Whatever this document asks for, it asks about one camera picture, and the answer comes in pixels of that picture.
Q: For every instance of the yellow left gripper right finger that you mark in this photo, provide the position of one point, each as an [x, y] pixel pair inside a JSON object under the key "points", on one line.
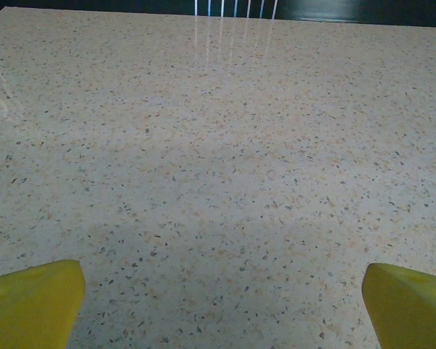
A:
{"points": [[410, 312]]}

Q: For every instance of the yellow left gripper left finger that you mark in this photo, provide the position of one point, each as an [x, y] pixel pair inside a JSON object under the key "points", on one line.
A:
{"points": [[29, 309]]}

